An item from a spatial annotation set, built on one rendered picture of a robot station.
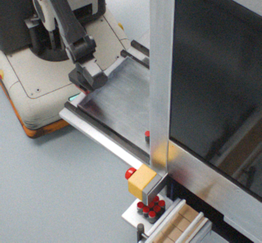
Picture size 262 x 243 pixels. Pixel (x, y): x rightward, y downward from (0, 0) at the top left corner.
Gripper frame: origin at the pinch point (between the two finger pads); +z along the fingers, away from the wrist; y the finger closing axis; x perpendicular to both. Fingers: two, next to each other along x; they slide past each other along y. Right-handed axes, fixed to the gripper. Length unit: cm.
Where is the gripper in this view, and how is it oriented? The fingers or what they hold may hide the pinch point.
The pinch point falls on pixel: (87, 93)
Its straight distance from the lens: 222.1
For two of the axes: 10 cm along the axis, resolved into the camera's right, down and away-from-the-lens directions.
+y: 7.6, 5.3, -3.7
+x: 6.5, -6.4, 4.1
